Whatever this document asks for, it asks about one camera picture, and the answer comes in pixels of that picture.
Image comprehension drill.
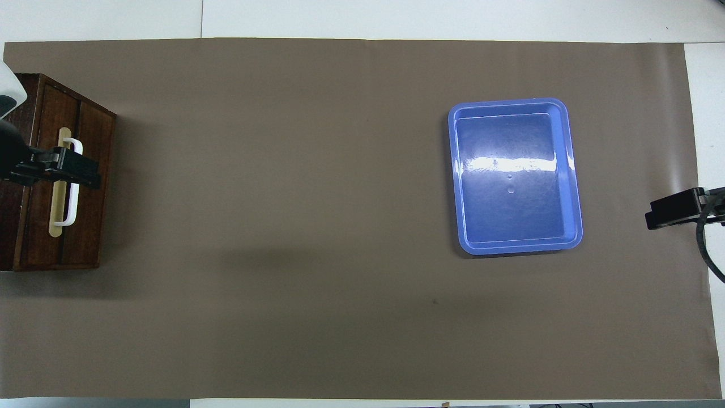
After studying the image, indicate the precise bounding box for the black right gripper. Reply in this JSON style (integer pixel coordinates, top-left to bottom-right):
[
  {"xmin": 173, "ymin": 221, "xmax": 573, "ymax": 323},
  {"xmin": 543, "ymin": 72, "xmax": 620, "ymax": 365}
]
[{"xmin": 645, "ymin": 186, "xmax": 725, "ymax": 231}]

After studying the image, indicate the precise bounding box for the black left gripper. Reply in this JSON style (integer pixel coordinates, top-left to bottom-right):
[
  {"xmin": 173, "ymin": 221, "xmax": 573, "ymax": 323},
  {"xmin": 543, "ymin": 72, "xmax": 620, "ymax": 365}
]
[{"xmin": 0, "ymin": 119, "xmax": 103, "ymax": 190}]

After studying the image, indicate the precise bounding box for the white drawer handle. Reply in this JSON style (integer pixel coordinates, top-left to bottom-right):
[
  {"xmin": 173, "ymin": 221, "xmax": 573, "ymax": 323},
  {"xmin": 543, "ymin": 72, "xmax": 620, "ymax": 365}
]
[{"xmin": 54, "ymin": 138, "xmax": 84, "ymax": 227}]

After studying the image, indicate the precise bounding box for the wooden drawer with dark panel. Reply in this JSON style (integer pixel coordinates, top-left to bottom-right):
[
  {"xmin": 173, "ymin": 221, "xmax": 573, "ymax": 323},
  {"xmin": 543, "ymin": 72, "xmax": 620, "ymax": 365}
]
[{"xmin": 12, "ymin": 74, "xmax": 118, "ymax": 271}]

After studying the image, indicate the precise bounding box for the dark brown wooden cabinet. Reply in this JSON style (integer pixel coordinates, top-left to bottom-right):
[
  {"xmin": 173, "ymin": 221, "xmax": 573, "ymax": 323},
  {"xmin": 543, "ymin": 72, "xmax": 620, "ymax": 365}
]
[{"xmin": 0, "ymin": 73, "xmax": 118, "ymax": 273}]

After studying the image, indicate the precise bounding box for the blue plastic tray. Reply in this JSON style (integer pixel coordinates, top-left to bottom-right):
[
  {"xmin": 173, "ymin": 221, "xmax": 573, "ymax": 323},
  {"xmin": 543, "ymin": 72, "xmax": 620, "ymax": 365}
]
[{"xmin": 447, "ymin": 97, "xmax": 584, "ymax": 256}]

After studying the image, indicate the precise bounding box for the brown table mat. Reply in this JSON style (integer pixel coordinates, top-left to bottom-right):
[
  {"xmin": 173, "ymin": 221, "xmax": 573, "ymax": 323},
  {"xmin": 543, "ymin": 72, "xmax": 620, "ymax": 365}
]
[{"xmin": 0, "ymin": 38, "xmax": 721, "ymax": 400}]

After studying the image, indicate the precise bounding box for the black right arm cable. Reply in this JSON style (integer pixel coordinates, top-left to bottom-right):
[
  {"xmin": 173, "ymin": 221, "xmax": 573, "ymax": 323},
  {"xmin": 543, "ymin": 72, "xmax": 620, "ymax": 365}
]
[{"xmin": 695, "ymin": 195, "xmax": 725, "ymax": 284}]

